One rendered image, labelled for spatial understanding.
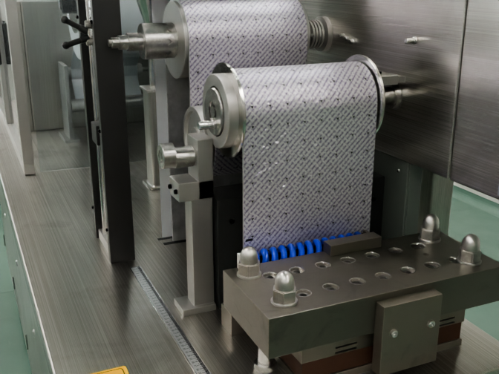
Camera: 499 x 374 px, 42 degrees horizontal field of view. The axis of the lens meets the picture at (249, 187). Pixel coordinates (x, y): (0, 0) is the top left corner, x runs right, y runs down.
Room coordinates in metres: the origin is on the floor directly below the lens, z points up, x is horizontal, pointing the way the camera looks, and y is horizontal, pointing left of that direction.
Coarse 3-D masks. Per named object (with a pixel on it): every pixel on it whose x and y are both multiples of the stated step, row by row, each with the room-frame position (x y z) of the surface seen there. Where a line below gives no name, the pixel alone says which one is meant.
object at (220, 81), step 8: (208, 80) 1.01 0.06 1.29; (216, 80) 0.98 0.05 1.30; (224, 80) 0.97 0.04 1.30; (208, 88) 1.02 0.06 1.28; (224, 88) 0.95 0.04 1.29; (232, 88) 0.96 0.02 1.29; (224, 96) 0.95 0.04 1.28; (232, 96) 0.95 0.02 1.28; (224, 104) 0.95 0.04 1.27; (232, 104) 0.94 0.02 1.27; (224, 112) 0.95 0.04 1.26; (232, 112) 0.94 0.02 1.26; (224, 120) 0.95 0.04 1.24; (232, 120) 0.94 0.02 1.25; (224, 128) 0.95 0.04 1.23; (232, 128) 0.94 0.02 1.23; (216, 136) 0.99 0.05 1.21; (224, 136) 0.95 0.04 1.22; (232, 136) 0.95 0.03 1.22; (216, 144) 0.99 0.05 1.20; (224, 144) 0.96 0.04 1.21; (232, 144) 0.96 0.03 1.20
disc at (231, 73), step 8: (224, 64) 0.99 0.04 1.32; (216, 72) 1.03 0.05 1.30; (224, 72) 0.99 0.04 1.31; (232, 72) 0.96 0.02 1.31; (232, 80) 0.96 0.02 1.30; (240, 88) 0.94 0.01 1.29; (240, 96) 0.94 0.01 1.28; (240, 104) 0.94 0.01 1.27; (240, 112) 0.94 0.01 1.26; (240, 120) 0.94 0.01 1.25; (240, 128) 0.94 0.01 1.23; (240, 136) 0.94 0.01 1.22; (240, 144) 0.94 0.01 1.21; (224, 152) 1.00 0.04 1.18; (232, 152) 0.97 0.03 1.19
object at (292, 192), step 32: (256, 160) 0.95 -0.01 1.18; (288, 160) 0.97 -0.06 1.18; (320, 160) 0.99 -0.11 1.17; (352, 160) 1.02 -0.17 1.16; (256, 192) 0.95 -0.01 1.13; (288, 192) 0.97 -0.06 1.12; (320, 192) 1.00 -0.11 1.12; (352, 192) 1.02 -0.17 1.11; (256, 224) 0.95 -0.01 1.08; (288, 224) 0.97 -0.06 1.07; (320, 224) 1.00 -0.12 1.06; (352, 224) 1.02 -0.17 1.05
